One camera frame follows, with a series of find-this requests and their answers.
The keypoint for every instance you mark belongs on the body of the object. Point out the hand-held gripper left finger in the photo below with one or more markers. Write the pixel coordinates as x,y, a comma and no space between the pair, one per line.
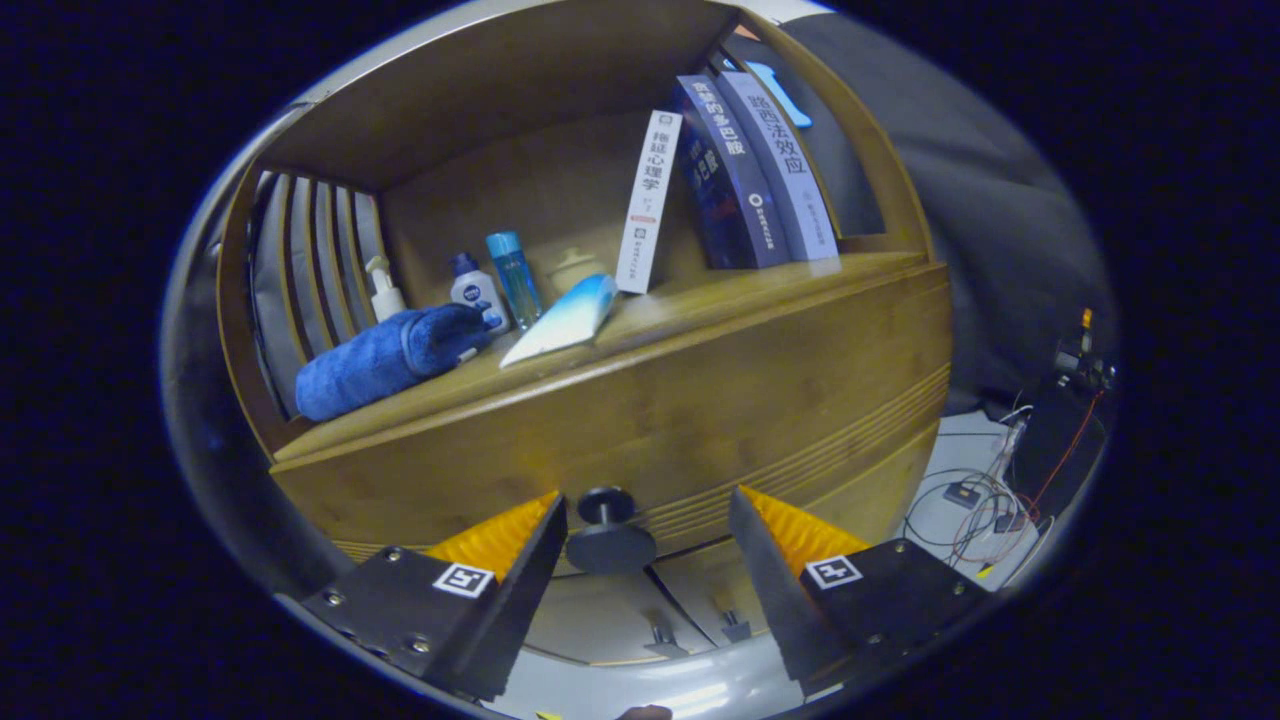
520,610

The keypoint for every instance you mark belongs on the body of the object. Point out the wooden cabinet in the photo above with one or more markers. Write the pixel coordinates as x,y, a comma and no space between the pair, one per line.
520,170

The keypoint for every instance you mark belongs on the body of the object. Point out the lavender book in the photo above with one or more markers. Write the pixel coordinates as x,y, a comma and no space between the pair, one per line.
790,170

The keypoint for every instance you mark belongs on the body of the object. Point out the white lotion bottle blue cap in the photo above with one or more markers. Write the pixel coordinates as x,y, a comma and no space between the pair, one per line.
475,290

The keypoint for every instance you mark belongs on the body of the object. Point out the white pump bottle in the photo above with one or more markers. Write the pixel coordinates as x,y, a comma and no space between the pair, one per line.
388,300

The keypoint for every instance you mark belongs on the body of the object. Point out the white book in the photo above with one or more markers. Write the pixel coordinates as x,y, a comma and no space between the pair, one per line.
650,200

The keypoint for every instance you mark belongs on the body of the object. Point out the blue white cosmetic tube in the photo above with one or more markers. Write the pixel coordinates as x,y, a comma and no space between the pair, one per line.
565,320

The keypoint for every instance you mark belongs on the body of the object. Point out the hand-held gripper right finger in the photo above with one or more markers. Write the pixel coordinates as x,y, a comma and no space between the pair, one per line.
770,600

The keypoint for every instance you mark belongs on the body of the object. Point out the dark blue book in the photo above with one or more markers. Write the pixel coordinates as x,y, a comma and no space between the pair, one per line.
730,180

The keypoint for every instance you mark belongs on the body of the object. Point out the wooden drawer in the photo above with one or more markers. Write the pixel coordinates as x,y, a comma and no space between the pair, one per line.
650,420

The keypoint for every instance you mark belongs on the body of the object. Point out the wooden countertop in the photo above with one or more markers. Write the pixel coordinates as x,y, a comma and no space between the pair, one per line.
700,290

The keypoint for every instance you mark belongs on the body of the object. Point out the black round drawer knob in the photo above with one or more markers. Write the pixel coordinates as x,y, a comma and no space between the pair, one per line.
610,548

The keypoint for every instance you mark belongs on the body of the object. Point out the blue folded towel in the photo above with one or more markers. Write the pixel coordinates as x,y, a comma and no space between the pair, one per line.
370,365

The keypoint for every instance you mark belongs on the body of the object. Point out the beige lidded tea cup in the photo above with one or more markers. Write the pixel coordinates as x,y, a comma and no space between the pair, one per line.
575,270

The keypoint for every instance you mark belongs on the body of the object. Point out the clear blue bottle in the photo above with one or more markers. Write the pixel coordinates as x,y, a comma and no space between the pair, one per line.
515,280

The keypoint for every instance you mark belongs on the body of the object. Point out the small black adapter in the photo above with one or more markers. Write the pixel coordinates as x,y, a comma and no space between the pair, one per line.
963,493

